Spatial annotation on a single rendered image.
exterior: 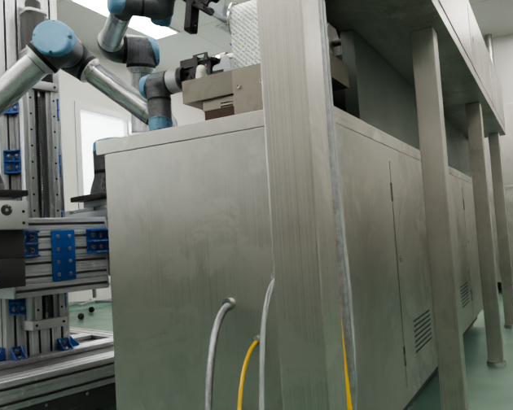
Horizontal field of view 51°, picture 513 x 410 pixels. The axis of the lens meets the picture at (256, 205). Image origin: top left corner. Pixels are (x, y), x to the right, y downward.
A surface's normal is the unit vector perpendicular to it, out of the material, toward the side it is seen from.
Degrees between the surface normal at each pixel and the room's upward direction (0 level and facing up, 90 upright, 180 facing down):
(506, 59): 90
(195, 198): 90
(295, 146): 90
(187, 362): 90
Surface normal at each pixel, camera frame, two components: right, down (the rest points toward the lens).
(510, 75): -0.48, -0.03
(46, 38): 0.13, -0.15
